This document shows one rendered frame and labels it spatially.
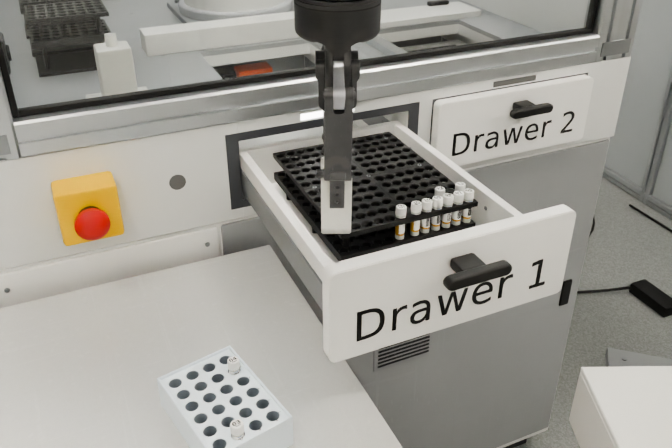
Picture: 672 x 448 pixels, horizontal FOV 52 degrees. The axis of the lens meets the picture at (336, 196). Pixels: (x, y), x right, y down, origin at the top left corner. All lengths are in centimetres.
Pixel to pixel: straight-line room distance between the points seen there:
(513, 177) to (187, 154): 56
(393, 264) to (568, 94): 58
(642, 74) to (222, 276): 213
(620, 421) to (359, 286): 26
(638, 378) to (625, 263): 175
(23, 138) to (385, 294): 46
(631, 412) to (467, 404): 81
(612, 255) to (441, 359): 125
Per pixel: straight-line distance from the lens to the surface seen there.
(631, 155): 288
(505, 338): 141
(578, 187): 130
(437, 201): 79
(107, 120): 87
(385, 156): 91
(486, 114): 107
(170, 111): 88
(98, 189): 86
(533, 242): 76
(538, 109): 108
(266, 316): 85
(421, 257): 67
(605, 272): 239
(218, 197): 95
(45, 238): 93
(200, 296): 90
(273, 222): 83
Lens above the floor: 130
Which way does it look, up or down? 29 degrees down
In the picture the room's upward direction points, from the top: straight up
